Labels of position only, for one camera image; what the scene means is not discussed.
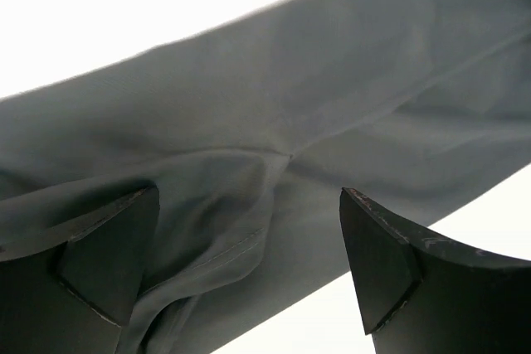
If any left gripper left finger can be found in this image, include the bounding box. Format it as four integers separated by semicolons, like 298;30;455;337
1;187;160;353

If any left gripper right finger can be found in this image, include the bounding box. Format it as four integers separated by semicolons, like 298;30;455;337
339;188;530;354

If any dark grey t-shirt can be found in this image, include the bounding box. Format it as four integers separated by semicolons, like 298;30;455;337
1;0;530;353

